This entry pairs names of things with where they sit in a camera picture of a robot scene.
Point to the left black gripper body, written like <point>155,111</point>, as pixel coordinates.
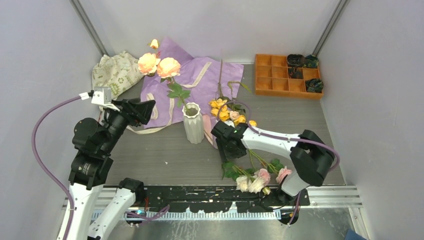
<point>117,122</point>

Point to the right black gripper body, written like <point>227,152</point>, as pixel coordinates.
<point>226,152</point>

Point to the yellow rose flower spray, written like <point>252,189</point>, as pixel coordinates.
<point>225,108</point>

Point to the pink white flower spray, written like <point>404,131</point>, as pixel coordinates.
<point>257,178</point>

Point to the peach rose flower stem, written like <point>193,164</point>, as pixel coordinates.
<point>150,64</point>

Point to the purple pink wrapping paper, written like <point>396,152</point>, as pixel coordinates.
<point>200,75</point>

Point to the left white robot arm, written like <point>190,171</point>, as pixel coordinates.
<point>89,169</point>

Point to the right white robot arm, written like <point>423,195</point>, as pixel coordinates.
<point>311,158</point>

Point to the white ribbed vase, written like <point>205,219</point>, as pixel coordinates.
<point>193,123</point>

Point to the cream patterned cloth bag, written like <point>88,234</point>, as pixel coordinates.
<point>119,72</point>

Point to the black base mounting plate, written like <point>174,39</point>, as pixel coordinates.
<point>210,199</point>

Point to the orange compartment tray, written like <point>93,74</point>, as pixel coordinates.
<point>272,79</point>

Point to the dark sock in tray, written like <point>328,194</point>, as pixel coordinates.
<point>295,73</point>

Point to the patterned sock front compartment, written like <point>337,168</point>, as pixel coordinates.
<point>314,85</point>

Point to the dark rolled sock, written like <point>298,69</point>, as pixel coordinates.
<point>295,60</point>

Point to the green blue rolled sock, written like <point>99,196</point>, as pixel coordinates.
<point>311,62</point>

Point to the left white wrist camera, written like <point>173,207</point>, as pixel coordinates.
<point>100,96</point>

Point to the aluminium front rail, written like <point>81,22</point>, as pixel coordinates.
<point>326,197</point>

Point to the left corner frame post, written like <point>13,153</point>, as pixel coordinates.
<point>90,28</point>

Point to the corner frame post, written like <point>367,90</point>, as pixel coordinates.
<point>90,28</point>
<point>335,16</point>

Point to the right corner frame post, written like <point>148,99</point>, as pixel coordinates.
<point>335,16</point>

